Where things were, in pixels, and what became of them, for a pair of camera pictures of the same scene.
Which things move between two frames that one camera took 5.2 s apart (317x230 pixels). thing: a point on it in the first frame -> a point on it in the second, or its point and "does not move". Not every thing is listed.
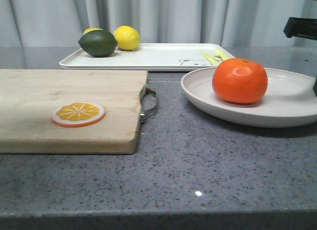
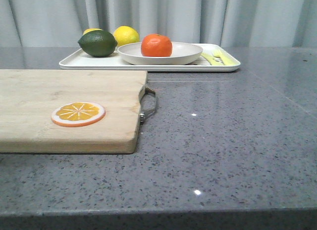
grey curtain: [243, 20] does not move
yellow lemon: [128, 37] does not move
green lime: [98, 42] does not move
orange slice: [77, 115] does not move
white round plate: [289, 100] -> [182, 53]
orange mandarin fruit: [240, 80] -> [154, 45]
